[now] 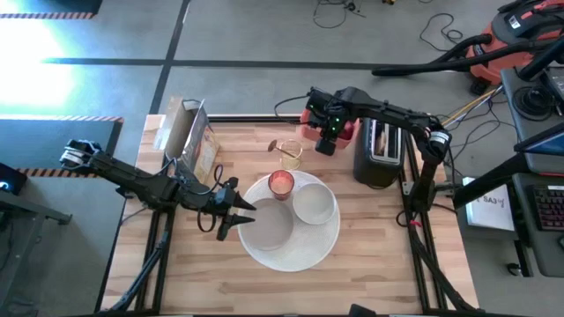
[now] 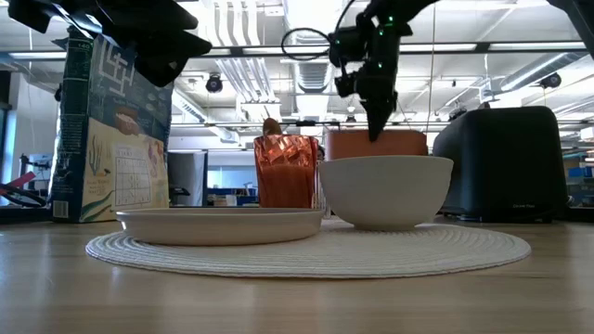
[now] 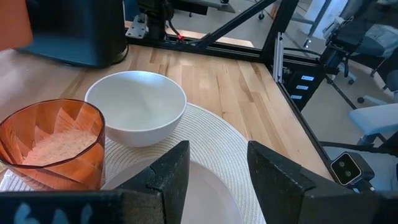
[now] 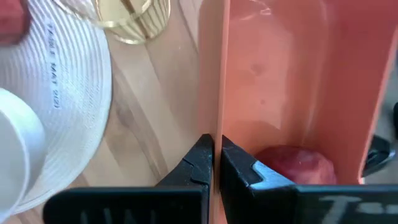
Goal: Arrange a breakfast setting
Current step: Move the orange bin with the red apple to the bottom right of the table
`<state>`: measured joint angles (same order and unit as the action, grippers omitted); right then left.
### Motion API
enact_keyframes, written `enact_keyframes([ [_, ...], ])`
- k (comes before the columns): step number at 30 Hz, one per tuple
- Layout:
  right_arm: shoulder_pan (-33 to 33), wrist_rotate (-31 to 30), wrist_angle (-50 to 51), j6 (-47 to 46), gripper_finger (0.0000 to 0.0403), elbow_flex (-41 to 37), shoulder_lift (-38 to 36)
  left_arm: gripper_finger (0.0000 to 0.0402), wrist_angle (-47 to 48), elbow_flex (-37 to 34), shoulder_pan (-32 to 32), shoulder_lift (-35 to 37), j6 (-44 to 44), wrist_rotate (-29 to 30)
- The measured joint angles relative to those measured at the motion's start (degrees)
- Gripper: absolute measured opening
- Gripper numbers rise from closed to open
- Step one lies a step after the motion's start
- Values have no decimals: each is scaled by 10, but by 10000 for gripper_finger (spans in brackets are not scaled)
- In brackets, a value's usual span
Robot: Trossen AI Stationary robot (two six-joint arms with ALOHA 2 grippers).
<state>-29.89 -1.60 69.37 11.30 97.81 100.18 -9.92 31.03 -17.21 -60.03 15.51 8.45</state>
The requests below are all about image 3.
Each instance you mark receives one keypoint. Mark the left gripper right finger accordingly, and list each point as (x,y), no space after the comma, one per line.
(280,186)

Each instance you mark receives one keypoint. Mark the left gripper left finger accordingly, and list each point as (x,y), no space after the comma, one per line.
(155,193)

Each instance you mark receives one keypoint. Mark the white round plate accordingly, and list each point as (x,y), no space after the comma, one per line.
(208,199)

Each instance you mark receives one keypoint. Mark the white ceramic bowl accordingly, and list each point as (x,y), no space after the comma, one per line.
(136,105)

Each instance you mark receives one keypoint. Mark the orange glass tumbler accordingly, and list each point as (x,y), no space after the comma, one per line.
(53,149)

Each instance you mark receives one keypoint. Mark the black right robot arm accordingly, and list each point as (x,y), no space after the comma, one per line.
(155,15)

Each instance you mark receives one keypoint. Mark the white woven round placemat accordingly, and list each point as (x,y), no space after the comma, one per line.
(211,137)

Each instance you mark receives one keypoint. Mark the black box with white labels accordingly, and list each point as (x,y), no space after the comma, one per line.
(306,93)

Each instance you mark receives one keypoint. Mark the light blue chair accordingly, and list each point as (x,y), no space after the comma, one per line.
(376,119)

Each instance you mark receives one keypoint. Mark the black office chair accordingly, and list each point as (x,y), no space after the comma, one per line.
(345,34)

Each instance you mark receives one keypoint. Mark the black toaster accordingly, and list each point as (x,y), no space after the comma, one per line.
(77,31)

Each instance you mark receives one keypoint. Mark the small black table camera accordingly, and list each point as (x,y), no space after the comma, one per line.
(346,169)

